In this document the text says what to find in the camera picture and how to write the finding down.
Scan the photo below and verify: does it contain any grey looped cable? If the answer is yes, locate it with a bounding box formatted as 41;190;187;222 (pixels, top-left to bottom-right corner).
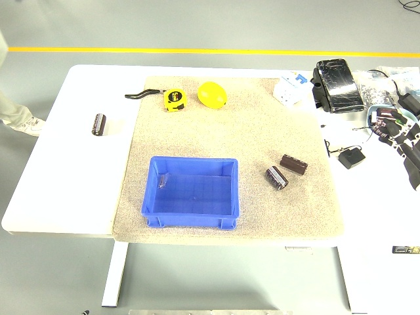
351;125;375;145

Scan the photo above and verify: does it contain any yellow tape measure with strap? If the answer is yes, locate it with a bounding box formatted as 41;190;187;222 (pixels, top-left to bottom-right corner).
124;87;187;114

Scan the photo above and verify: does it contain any black glossy device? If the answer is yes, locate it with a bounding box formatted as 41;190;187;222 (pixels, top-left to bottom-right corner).
310;58;366;114

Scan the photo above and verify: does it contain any white table leg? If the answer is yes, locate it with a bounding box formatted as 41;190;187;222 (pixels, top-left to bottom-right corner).
334;245;364;313
101;242;129;308

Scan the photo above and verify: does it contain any clear bag of metal nuts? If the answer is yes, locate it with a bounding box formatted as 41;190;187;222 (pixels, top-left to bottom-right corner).
357;70;400;108

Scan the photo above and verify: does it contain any white and blue circuit breaker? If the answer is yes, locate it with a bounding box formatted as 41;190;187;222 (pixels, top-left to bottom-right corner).
272;73;312;106

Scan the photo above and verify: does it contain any black floor cable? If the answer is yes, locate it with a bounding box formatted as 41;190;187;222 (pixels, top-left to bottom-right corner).
398;0;420;14

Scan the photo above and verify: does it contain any small black power adapter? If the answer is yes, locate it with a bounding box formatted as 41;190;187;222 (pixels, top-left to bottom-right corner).
324;139;367;170

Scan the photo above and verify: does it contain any black table control panel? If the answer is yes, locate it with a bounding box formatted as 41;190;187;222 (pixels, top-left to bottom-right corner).
392;245;420;255

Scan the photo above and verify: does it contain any black battery with grey stripe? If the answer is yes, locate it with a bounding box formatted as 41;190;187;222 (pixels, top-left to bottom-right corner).
91;113;108;137

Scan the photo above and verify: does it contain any black battery with silver stripe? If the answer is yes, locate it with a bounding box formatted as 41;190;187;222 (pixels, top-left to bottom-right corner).
264;165;289;191

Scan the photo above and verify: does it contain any yellow lemon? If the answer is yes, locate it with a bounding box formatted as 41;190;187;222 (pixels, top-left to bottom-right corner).
197;81;228;109

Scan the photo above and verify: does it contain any dark brown ribbed battery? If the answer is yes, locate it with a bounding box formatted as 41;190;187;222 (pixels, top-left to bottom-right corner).
280;154;309;174

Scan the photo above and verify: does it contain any clear plastic bag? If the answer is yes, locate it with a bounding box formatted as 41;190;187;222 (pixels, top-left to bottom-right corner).
377;65;420;98

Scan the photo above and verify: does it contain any light blue bowl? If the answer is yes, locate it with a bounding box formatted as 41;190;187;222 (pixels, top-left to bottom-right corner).
366;104;420;145

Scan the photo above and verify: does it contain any grey-brown table mat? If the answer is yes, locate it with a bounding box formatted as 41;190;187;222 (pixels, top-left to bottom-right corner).
112;75;345;245

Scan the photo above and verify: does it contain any blue plastic box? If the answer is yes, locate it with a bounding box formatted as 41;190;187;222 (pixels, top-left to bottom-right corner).
140;156;240;230

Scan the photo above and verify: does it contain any person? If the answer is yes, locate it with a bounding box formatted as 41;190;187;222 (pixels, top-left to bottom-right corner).
0;28;47;137

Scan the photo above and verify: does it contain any black adapter with cable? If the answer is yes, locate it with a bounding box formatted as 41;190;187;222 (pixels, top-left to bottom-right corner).
367;69;420;119

